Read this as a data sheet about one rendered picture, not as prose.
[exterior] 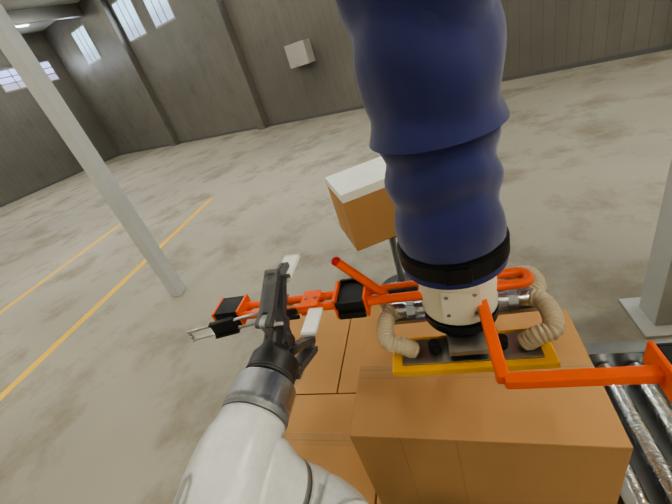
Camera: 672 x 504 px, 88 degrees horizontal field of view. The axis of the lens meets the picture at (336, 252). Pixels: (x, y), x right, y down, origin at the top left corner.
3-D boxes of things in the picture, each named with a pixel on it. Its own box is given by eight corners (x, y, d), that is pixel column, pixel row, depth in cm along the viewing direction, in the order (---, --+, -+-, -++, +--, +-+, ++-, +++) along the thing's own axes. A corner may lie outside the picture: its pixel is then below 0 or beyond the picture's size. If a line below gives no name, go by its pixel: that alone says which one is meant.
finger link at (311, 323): (314, 333, 65) (315, 336, 65) (322, 306, 70) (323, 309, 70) (299, 334, 65) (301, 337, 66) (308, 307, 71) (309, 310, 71)
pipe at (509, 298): (522, 273, 90) (522, 256, 88) (558, 349, 70) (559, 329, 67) (392, 289, 100) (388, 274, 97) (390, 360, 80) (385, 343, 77)
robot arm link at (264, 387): (238, 436, 50) (253, 398, 54) (296, 439, 47) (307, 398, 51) (208, 400, 45) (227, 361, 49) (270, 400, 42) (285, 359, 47)
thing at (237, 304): (254, 306, 101) (247, 293, 98) (245, 325, 95) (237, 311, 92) (229, 309, 103) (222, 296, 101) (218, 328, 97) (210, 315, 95)
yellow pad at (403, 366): (544, 332, 78) (544, 316, 76) (561, 369, 70) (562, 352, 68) (394, 344, 88) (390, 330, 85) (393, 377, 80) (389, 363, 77)
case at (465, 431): (560, 392, 122) (566, 308, 102) (610, 530, 90) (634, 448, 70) (390, 392, 141) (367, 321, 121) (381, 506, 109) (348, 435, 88)
